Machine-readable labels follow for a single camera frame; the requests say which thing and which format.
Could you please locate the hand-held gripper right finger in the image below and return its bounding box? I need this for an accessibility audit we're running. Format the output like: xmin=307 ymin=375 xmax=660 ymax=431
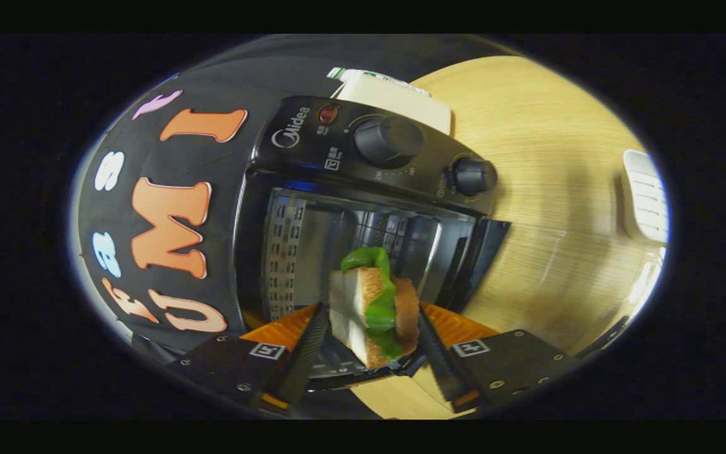
xmin=417 ymin=303 xmax=581 ymax=414

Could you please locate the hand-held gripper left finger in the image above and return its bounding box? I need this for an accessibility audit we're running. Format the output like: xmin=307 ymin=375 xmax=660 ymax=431
xmin=177 ymin=302 xmax=331 ymax=414

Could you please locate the lettuce sandwich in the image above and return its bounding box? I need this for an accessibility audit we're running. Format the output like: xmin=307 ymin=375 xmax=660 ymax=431
xmin=328 ymin=247 xmax=420 ymax=370

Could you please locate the black toaster oven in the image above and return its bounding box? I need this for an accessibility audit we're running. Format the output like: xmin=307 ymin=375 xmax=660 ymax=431
xmin=232 ymin=96 xmax=512 ymax=393

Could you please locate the white toaster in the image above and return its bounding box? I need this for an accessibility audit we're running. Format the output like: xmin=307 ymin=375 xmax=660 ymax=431
xmin=331 ymin=76 xmax=452 ymax=136

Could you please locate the white ribbed tray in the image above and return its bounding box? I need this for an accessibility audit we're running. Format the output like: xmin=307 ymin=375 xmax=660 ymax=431
xmin=621 ymin=149 xmax=669 ymax=243

